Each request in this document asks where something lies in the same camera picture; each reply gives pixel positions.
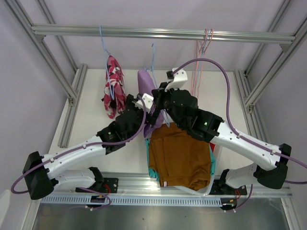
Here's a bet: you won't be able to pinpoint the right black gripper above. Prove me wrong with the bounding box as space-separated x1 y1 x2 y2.
151 82 184 129

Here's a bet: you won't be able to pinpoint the blue wire hanger lilac trousers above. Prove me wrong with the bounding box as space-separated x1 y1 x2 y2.
144 43 170 127

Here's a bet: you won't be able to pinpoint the blue wire hanger floral trousers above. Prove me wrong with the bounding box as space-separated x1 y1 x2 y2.
99 25 115 100

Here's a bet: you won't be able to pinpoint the blue wire hanger teal trousers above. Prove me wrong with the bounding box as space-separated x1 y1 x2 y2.
196 28 214 58

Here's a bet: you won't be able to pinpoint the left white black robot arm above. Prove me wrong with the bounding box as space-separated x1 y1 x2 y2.
23 93 154 200

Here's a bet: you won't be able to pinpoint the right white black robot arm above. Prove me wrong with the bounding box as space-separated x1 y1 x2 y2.
152 82 291 194

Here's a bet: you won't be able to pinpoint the pink floral trousers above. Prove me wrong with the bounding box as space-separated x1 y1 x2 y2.
103 55 127 119

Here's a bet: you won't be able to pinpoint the white plastic basket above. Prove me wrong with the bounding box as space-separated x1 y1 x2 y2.
172 145 222 197

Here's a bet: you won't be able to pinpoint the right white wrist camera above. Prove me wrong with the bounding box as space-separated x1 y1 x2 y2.
165 68 188 92

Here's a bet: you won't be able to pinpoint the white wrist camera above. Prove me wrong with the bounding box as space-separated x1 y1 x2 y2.
165 68 188 92
135 93 154 113

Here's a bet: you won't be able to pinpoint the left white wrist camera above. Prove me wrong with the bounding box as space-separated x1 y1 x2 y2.
135 93 154 113

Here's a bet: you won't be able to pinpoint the aluminium frame left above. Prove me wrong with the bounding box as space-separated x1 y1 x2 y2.
4 0 88 148

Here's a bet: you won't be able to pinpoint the aluminium frame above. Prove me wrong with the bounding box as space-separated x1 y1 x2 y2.
4 0 88 148
233 0 307 115

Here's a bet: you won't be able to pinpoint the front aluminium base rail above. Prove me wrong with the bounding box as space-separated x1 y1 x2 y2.
30 170 293 198

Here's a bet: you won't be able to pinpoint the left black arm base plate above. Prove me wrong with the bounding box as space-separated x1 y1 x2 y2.
87 178 119 194

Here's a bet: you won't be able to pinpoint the aluminium frame right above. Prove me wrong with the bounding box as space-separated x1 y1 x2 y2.
233 0 307 115

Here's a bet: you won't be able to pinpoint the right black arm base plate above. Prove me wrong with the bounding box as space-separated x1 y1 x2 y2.
209 179 247 196

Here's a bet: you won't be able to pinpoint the white slotted cable duct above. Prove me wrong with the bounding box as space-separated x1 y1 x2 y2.
41 194 222 207

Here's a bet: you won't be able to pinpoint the aluminium hanging rail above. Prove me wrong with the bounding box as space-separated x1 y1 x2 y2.
31 24 295 45

